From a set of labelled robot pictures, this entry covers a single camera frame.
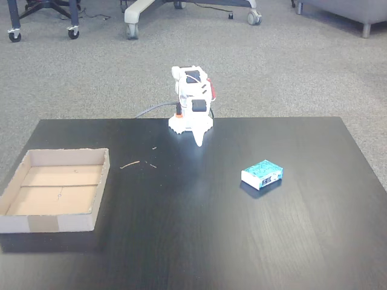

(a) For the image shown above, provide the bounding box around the green patterned block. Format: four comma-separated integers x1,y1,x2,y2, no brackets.
241,159,284,191

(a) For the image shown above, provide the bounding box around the grey power cable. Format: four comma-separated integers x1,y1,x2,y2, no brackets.
134,101,180,119

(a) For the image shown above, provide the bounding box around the shallow cardboard box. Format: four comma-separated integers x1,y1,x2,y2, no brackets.
0,147,111,234

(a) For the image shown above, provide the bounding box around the red wire on arm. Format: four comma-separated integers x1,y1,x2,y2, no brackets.
207,78,218,101

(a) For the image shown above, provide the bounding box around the black office chair base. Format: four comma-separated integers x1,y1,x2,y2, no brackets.
19,0,82,19

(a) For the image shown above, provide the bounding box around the grey sofa with metal legs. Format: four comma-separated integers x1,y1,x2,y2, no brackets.
291,0,387,39

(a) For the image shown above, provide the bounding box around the black floor cable with plug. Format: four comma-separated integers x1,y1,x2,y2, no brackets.
193,2,235,20

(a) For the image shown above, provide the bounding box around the black frame leg with caster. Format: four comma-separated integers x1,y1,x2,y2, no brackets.
7,0,22,43
67,0,81,40

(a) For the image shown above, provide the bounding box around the beige chair base with casters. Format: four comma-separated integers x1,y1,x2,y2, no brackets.
124,0,263,40

